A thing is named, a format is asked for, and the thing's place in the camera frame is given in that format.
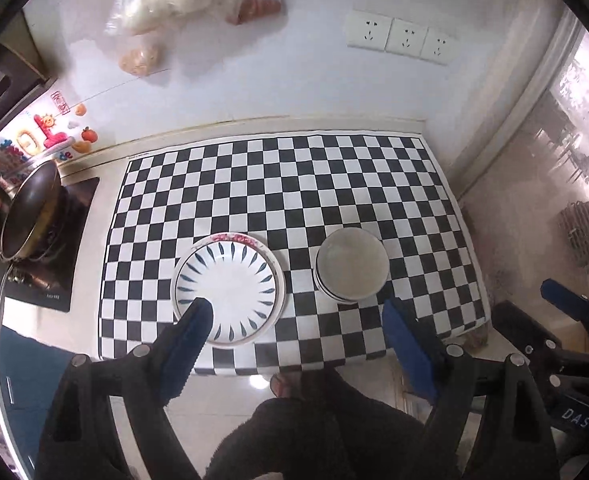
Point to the blue cabinet door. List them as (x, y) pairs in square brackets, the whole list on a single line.
[(24, 375)]

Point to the white plate pink flowers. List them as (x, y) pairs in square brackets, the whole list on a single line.
[(239, 238)]

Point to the white plate with blue petals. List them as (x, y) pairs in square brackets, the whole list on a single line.
[(281, 290)]

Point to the metal wok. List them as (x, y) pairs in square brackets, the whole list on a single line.
[(32, 210)]

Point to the white plate blue leaf pattern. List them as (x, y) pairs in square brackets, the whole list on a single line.
[(234, 280)]

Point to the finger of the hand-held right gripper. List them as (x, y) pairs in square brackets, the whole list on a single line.
[(519, 322), (569, 301)]

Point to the red square wall sticker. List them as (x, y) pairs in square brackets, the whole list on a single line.
[(60, 102)]

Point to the white door frame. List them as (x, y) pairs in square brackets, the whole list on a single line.
[(529, 95)]

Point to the pink number wall sticker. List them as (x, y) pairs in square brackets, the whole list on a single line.
[(49, 132)]

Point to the glass balcony door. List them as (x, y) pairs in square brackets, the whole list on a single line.
[(549, 185)]

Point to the black induction cooktop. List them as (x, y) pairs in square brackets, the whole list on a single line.
[(59, 270)]

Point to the kitchen range hood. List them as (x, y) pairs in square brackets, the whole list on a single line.
[(9, 70)]

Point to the yellow letter wall sticker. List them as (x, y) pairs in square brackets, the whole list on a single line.
[(27, 141)]

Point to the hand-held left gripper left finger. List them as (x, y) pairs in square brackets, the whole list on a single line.
[(189, 350)]

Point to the white wall socket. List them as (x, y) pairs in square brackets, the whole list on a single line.
[(407, 38), (368, 30), (438, 46)]

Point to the plastic bag orange food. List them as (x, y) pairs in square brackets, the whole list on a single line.
[(142, 57)]

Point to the white bowl dark rim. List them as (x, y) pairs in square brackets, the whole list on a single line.
[(324, 291)]

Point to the person's dark fleece trousers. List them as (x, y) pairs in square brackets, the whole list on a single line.
[(324, 435)]

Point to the black white checkered mat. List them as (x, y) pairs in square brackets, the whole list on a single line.
[(294, 185)]

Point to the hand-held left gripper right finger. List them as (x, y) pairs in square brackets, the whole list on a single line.
[(409, 355)]

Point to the pink slipper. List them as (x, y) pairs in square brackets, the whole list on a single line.
[(285, 385)]

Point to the orange fruit wall sticker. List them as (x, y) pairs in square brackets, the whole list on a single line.
[(80, 109), (89, 134)]

